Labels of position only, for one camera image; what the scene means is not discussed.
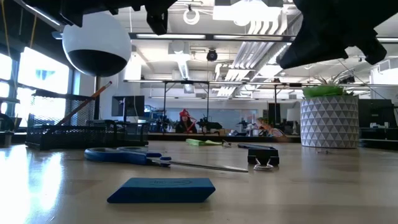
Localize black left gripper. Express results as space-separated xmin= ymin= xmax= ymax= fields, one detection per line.
xmin=74 ymin=0 xmax=178 ymax=35

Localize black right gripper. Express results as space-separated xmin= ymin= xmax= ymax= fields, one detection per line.
xmin=275 ymin=0 xmax=398 ymax=70

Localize orange pencil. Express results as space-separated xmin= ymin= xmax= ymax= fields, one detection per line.
xmin=57 ymin=81 xmax=113 ymax=126

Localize blue-handled scissors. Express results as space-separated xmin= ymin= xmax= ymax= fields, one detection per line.
xmin=83 ymin=146 xmax=249 ymax=174

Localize black mesh desk organizer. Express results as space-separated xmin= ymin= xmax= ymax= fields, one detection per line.
xmin=24 ymin=89 xmax=150 ymax=151

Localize blue eraser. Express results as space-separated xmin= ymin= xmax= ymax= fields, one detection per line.
xmin=106 ymin=177 xmax=216 ymax=204

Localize black overhead light bar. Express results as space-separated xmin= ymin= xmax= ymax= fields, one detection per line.
xmin=128 ymin=32 xmax=296 ymax=44

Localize white globe table lamp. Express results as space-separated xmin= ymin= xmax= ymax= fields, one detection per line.
xmin=62 ymin=11 xmax=132 ymax=122

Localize white background table lamp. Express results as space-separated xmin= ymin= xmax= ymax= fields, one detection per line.
xmin=285 ymin=108 xmax=301 ymax=135

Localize succulent in white geometric pot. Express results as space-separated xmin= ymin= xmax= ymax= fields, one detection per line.
xmin=300 ymin=74 xmax=361 ymax=149

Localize dark background cabinet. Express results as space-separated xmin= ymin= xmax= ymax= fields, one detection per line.
xmin=358 ymin=98 xmax=396 ymax=129

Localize person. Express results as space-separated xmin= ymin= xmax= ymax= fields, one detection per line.
xmin=175 ymin=108 xmax=198 ymax=134

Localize green sticky note pad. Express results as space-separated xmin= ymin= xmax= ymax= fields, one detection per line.
xmin=185 ymin=138 xmax=223 ymax=147

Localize white coiled cable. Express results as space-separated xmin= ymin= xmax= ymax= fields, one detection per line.
xmin=182 ymin=4 xmax=201 ymax=26

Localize black ceiling-mounted camera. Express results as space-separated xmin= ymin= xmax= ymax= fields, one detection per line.
xmin=338 ymin=75 xmax=356 ymax=85

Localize background black frame rig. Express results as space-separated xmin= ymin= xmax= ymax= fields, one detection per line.
xmin=123 ymin=79 xmax=212 ymax=134

